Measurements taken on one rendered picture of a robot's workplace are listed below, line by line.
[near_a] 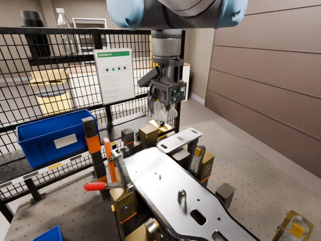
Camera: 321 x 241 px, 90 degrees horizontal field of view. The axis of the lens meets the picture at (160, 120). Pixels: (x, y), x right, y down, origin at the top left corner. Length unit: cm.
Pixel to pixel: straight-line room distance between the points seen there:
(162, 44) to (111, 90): 66
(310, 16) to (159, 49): 236
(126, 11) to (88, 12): 732
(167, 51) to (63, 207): 96
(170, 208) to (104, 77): 74
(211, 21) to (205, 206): 55
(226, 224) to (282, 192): 69
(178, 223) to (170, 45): 51
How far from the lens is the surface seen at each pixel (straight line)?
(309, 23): 265
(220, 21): 27
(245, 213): 106
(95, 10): 764
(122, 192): 60
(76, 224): 102
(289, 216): 67
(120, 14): 32
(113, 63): 100
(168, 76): 42
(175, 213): 61
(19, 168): 91
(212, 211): 64
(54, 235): 98
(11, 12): 796
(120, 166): 51
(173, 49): 42
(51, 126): 97
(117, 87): 103
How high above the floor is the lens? 152
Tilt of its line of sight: 28 degrees down
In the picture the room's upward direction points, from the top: straight up
